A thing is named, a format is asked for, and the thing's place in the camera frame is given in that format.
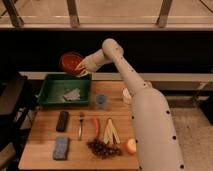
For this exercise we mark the blue sponge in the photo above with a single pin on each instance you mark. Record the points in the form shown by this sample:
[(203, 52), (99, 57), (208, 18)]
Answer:
[(61, 148)]

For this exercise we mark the orange carrot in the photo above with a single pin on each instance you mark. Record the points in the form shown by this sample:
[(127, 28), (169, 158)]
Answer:
[(96, 123)]

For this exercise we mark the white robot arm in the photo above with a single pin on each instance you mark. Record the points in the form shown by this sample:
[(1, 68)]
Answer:
[(157, 143)]

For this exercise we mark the blue plastic cup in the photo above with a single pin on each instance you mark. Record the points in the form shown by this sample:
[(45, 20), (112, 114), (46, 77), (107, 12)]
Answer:
[(101, 101)]

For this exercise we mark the white cup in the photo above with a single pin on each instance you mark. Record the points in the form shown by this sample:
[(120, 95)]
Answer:
[(126, 96)]

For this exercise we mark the green plastic tray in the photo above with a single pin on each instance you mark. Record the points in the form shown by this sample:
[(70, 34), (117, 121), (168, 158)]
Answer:
[(55, 87)]

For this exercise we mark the crumpled white paper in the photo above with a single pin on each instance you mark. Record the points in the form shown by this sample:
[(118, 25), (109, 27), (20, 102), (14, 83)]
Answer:
[(72, 95)]

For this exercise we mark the black rectangular block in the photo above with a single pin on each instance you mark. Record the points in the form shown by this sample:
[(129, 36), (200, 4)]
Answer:
[(62, 121)]

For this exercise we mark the red bowl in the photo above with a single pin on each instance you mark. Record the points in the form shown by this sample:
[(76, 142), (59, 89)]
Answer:
[(70, 62)]

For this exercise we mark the dark grape bunch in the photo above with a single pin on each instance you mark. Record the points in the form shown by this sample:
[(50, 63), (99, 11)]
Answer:
[(102, 150)]

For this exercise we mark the dark chair at left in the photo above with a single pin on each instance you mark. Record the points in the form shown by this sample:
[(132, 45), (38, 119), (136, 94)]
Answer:
[(16, 101)]

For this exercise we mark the metal fork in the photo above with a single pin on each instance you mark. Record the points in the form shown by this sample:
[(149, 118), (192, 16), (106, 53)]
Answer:
[(81, 119)]

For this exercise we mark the orange fruit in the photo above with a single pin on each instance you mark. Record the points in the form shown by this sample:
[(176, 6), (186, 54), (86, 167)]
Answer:
[(131, 146)]

